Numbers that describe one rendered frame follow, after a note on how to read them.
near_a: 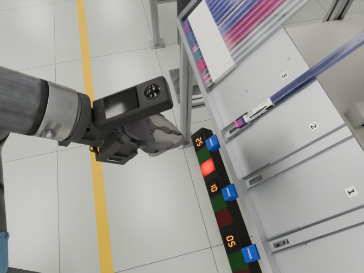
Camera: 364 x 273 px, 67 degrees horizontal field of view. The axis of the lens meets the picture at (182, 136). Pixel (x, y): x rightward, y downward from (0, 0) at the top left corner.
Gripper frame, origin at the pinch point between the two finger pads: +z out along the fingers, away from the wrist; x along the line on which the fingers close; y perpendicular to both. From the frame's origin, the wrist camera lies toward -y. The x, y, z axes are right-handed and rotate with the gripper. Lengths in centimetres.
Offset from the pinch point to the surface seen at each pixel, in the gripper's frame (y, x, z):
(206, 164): 4.5, 2.0, 10.8
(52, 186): 91, -33, 13
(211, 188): 5.1, 7.2, 10.8
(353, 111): -21.8, -2.8, 39.2
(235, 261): 4.9, 21.7, 10.9
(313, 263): -9.0, 25.4, 9.8
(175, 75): 43, -84, 62
